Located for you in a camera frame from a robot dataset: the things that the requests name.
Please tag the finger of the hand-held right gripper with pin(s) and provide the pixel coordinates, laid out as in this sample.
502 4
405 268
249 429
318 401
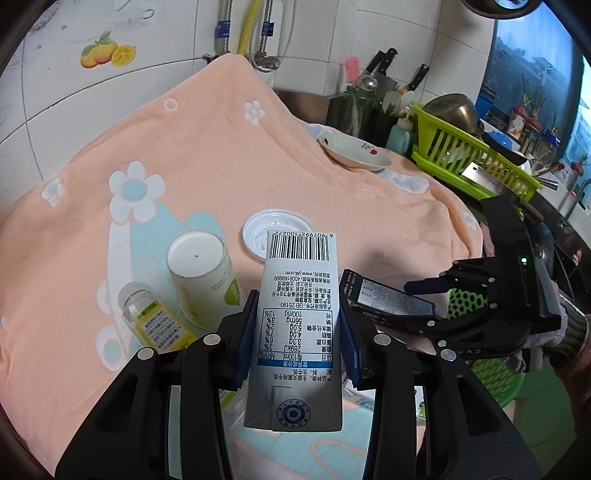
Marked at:
471 274
461 327

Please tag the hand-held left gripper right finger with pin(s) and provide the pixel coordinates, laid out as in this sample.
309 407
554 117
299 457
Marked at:
348 344

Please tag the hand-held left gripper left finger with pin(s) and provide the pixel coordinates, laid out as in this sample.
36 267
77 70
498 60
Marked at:
244 332

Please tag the blue and white milk carton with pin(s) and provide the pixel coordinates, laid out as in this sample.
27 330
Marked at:
295 323

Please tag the black box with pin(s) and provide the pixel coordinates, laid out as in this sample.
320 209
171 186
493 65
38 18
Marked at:
392 300

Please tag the green plastic mesh basket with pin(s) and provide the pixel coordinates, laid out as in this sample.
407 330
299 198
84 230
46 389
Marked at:
496 385

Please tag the person's right forearm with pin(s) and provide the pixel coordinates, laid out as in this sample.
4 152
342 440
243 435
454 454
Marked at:
575 369

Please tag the person's right hand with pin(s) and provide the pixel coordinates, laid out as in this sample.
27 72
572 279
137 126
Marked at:
549 332

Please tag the white paper cup green print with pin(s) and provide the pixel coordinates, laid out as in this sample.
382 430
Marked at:
203 272

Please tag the small clear yellow-label bottle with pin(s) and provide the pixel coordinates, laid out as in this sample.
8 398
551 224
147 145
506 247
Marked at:
147 318

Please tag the white plastic lid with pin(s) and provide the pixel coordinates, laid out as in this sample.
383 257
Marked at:
277 221

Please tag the blue and white bowl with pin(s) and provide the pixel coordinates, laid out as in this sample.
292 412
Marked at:
499 139

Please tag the green plastic dish rack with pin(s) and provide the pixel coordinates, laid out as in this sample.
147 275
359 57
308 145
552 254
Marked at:
438 138

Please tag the teal soap bottle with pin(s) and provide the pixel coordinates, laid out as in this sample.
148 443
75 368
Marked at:
399 134

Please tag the potted green plant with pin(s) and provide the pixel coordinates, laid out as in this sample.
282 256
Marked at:
524 115

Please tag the dark metal pot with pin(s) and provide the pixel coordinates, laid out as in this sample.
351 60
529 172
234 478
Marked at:
455 108

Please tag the white ceramic dish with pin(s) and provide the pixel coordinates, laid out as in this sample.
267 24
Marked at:
355 150

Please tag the peach flower-print towel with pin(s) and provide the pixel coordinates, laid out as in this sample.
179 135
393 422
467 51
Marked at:
92 230

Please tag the dark utensil holder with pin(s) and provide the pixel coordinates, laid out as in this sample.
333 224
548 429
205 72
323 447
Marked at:
364 115

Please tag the window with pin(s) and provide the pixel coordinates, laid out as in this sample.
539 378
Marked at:
535 60

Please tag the metal ladle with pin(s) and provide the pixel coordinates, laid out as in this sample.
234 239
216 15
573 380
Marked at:
366 82

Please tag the pink brush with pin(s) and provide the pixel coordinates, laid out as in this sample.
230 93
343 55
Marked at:
352 69

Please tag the metal valve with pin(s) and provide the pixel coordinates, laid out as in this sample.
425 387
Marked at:
268 62

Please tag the orange fruit wall sticker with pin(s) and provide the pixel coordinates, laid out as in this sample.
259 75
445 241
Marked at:
104 51

